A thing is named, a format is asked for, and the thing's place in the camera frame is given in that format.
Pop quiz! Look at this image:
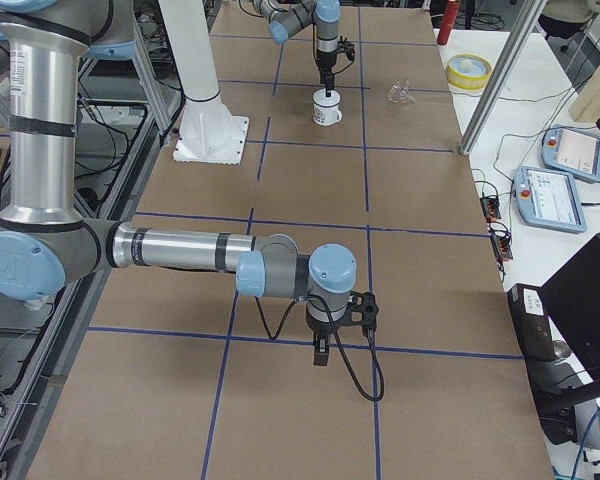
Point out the white cup lid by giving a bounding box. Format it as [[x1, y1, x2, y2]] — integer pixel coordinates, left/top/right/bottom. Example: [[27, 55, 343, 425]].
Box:
[[313, 89, 341, 108]]

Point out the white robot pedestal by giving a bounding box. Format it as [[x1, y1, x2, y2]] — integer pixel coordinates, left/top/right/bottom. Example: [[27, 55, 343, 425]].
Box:
[[159, 0, 249, 165]]

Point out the aluminium frame post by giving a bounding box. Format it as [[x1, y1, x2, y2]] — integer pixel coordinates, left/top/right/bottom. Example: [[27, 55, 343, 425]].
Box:
[[459, 0, 547, 156]]

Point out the red cylinder bottle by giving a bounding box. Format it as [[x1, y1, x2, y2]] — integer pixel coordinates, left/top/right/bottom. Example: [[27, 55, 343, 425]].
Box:
[[436, 0, 461, 46]]

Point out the yellow tape roll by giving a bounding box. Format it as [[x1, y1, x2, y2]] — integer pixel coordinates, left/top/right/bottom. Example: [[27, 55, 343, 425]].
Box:
[[445, 54, 493, 90]]

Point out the orange connector box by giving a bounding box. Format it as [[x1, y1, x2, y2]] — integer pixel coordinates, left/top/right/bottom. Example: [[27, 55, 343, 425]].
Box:
[[475, 180, 501, 221], [487, 221, 513, 261]]

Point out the near teach pendant tablet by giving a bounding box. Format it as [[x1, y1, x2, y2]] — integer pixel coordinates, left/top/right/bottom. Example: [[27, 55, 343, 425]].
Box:
[[513, 166, 587, 233]]

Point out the white enamel mug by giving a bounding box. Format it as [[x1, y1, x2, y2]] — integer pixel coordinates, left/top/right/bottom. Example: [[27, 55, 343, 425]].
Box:
[[313, 103, 342, 127]]

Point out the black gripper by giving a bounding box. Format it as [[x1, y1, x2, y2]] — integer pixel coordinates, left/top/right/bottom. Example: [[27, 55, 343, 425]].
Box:
[[315, 49, 338, 98], [306, 309, 338, 366]]

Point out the orange connector box near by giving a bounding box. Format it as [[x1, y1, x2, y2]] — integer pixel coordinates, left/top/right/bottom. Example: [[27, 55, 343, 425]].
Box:
[[487, 221, 513, 261]]

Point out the orange connector box far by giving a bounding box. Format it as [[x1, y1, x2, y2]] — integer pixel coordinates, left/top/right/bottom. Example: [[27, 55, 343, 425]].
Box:
[[475, 180, 501, 221]]

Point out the black monitor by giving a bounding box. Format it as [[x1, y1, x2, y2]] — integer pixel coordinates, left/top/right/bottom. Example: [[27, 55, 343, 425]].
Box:
[[536, 233, 600, 415]]

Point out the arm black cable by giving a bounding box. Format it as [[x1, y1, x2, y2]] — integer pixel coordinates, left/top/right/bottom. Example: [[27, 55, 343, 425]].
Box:
[[253, 294, 384, 401]]

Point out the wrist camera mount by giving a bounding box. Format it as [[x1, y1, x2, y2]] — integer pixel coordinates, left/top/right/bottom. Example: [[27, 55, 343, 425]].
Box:
[[338, 291, 379, 339], [336, 37, 356, 63]]

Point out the teach pendant tablet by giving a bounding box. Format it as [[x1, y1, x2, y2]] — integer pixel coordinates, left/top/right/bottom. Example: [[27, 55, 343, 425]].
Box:
[[513, 166, 587, 233], [541, 125, 600, 182]]

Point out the black computer box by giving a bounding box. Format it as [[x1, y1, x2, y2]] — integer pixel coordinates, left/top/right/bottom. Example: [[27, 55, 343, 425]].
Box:
[[507, 283, 572, 362]]

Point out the far teach pendant tablet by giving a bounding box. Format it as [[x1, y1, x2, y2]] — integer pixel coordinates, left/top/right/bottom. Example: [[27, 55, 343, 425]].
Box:
[[541, 125, 600, 182]]

